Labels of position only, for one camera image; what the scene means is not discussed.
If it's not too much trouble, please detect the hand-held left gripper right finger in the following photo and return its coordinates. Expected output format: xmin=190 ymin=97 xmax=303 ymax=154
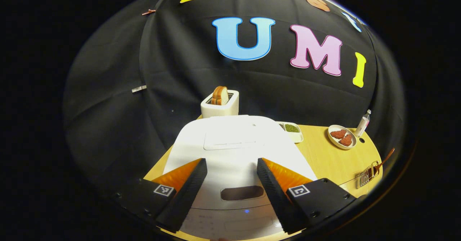
xmin=257 ymin=158 xmax=357 ymax=234

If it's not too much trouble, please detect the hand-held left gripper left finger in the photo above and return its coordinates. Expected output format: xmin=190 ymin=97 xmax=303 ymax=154
xmin=115 ymin=158 xmax=208 ymax=233

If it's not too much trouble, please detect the white rice cooker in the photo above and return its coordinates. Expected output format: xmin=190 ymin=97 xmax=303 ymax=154
xmin=163 ymin=115 xmax=318 ymax=241

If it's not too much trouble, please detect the metal wire chopstick holder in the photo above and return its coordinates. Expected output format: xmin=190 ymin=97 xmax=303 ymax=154
xmin=356 ymin=161 xmax=380 ymax=188

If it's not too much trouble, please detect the white divided dish of beans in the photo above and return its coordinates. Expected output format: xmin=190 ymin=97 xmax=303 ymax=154
xmin=277 ymin=121 xmax=304 ymax=144

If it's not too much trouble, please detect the white round plate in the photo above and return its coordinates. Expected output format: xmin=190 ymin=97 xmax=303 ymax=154
xmin=328 ymin=125 xmax=358 ymax=150

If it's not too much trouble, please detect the white toaster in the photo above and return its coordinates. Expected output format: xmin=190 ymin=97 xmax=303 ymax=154
xmin=200 ymin=90 xmax=240 ymax=119

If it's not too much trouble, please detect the brown bread slice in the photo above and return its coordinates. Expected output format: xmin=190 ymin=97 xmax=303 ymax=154
xmin=211 ymin=86 xmax=229 ymax=106

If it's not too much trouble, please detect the clear bottle with pink label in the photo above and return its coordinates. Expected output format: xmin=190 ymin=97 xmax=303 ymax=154
xmin=355 ymin=109 xmax=372 ymax=138

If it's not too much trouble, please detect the black backdrop cloth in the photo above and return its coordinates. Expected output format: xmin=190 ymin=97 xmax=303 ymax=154
xmin=64 ymin=0 xmax=407 ymax=184

